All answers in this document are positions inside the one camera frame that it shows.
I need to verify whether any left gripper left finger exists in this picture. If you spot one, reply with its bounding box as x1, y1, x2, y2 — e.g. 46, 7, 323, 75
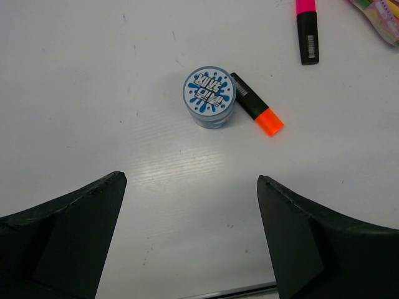
1, 171, 127, 298

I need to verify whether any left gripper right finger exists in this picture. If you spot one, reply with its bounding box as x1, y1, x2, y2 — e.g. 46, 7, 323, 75
257, 176, 398, 298

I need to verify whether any blue slime jar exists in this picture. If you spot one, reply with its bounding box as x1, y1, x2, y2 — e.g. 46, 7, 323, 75
182, 66, 237, 129

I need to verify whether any orange highlighter marker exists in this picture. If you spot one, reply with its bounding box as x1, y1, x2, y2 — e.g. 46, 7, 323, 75
231, 72, 284, 136

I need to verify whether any pink highlighter marker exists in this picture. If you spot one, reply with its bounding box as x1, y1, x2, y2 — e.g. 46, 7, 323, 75
296, 0, 319, 65

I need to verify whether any pink-capped tube of pens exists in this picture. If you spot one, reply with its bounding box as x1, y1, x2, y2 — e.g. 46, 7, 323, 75
350, 0, 398, 47

